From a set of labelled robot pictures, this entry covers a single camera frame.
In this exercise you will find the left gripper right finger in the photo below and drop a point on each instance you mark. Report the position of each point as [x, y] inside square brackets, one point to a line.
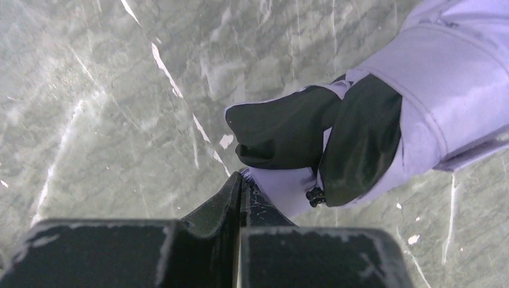
[274, 252]

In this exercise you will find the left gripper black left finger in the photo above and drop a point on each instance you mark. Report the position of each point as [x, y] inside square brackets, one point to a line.
[199, 250]

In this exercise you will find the lavender folding umbrella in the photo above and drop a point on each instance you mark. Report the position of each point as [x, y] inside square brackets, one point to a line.
[434, 98]

